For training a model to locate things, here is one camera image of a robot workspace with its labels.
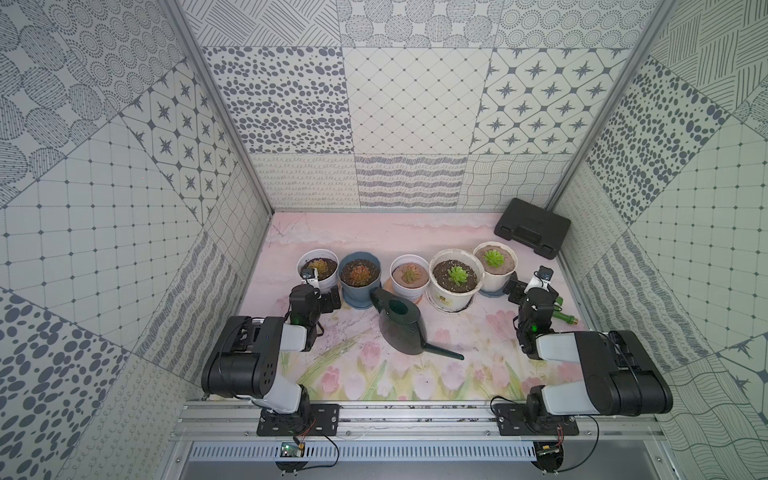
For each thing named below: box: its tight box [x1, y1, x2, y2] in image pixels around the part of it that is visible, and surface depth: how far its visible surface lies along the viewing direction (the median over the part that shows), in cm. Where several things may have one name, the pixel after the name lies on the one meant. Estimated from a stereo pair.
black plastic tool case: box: [494, 198, 572, 260], surface depth 113 cm
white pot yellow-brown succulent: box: [296, 248, 340, 292], surface depth 94 cm
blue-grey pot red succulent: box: [338, 251, 382, 310], surface depth 94 cm
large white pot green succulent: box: [428, 248, 485, 313], surface depth 92 cm
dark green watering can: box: [369, 287, 464, 360], surface depth 83 cm
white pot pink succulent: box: [389, 254, 431, 302], surface depth 92 cm
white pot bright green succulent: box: [473, 241, 519, 297], surface depth 94 cm
